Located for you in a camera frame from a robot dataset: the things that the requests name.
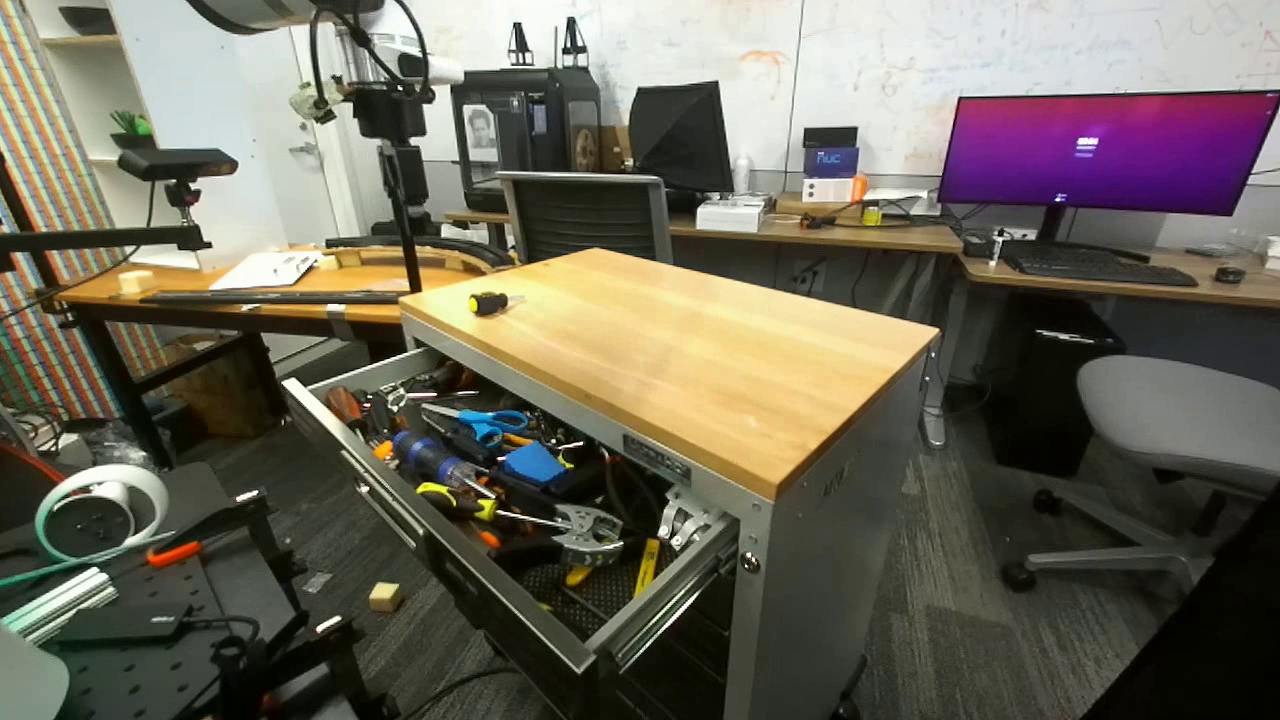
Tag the black 3d printer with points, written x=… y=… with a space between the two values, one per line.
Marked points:
x=525 y=130

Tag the silver tool cabinet wooden top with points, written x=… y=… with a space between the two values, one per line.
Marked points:
x=680 y=350

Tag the camera on mount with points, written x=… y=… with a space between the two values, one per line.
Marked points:
x=178 y=164

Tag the whiteboard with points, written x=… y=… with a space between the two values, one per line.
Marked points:
x=1050 y=50

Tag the long black bar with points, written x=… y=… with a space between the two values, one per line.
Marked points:
x=270 y=297

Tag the white bottle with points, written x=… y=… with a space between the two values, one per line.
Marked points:
x=742 y=175

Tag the black computer tower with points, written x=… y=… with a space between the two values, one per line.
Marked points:
x=1050 y=390

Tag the black mesh office chair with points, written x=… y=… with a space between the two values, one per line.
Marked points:
x=590 y=215

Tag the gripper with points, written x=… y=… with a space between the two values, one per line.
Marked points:
x=392 y=112

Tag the flat black box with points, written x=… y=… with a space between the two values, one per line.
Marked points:
x=125 y=623

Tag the potted plant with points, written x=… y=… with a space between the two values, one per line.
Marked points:
x=131 y=130

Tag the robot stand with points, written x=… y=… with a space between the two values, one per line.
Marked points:
x=150 y=680

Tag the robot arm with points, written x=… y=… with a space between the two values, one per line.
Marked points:
x=260 y=10

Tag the wooden desk black legs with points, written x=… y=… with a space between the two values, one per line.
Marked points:
x=200 y=312

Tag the small wooden block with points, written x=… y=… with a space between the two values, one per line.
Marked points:
x=385 y=597
x=135 y=282

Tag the monitor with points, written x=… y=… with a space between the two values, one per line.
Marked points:
x=1100 y=150

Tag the black keyboard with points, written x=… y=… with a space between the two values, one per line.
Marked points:
x=1095 y=265

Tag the heap of tools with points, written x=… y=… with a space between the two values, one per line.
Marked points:
x=540 y=470

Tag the aluminium extrusion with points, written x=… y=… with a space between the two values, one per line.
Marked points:
x=55 y=605

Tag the grey office chair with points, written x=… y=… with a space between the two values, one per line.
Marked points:
x=1180 y=415

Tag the black hooded box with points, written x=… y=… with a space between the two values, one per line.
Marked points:
x=680 y=135

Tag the stack of boxes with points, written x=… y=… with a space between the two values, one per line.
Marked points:
x=830 y=160

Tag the yellow black stubby screwdriver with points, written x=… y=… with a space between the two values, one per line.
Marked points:
x=487 y=303

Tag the white flat box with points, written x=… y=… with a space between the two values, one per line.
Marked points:
x=730 y=215

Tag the yellow black long screwdriver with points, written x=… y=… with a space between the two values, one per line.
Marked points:
x=445 y=497

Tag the black bowl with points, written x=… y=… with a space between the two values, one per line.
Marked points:
x=88 y=20

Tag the long wooden desk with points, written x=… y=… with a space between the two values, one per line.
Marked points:
x=880 y=238

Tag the brown cardboard box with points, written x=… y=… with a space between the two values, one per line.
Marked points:
x=225 y=390

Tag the orange bottle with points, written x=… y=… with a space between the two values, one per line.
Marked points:
x=859 y=189

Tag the white paper sheet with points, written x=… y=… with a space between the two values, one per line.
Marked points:
x=265 y=270

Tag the drawer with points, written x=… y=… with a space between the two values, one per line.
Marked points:
x=450 y=572

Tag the white shelf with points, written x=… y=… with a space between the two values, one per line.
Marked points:
x=190 y=90

